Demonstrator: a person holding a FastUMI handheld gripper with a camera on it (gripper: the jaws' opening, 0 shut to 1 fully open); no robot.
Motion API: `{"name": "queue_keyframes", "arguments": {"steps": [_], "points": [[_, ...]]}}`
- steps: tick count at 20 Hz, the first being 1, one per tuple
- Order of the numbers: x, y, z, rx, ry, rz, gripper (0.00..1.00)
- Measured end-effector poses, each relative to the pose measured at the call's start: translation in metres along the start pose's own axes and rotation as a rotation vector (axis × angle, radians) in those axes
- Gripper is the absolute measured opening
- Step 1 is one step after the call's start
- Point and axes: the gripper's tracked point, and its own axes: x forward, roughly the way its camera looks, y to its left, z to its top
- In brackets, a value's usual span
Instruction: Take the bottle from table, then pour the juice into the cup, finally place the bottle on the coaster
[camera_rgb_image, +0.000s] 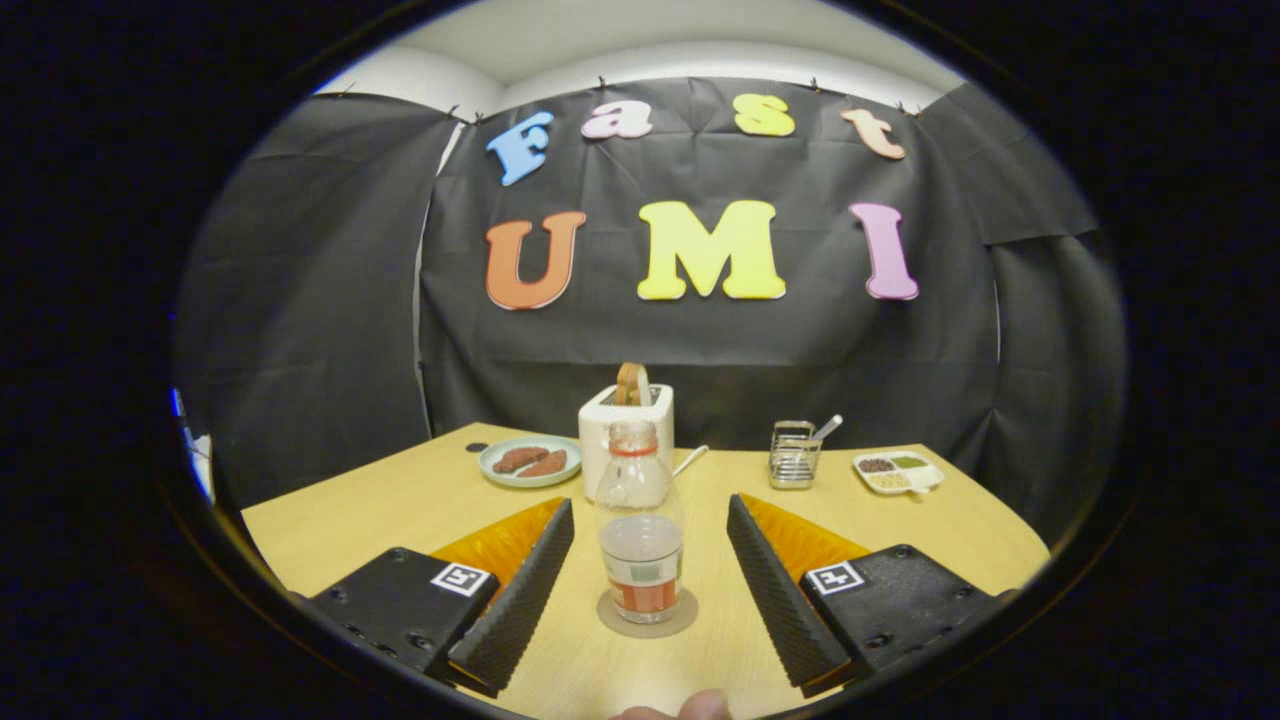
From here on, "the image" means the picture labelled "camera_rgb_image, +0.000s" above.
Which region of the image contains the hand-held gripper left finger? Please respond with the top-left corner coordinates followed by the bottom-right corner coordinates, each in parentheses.
top-left (308, 497), bottom-right (576, 698)

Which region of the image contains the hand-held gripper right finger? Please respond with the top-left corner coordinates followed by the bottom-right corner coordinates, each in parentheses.
top-left (727, 493), bottom-right (1019, 698)

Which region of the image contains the round brown coaster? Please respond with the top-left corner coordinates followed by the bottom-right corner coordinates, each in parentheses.
top-left (597, 587), bottom-right (699, 639)

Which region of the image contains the clear plastic juice bottle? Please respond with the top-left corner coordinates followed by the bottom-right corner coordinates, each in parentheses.
top-left (595, 420), bottom-right (686, 625)

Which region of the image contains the pale green plate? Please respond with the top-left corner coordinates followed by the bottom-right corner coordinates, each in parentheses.
top-left (479, 435), bottom-right (583, 489)

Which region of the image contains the wooden table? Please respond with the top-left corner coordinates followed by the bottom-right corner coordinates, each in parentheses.
top-left (240, 422), bottom-right (1051, 719)

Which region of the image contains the white condiment tray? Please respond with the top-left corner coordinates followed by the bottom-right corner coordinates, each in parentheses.
top-left (853, 450), bottom-right (946, 496)

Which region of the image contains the white toaster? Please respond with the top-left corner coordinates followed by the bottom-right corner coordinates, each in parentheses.
top-left (578, 384), bottom-right (675, 501)

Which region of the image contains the metal wire basket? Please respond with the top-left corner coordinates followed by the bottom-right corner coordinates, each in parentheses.
top-left (769, 421), bottom-right (823, 490)

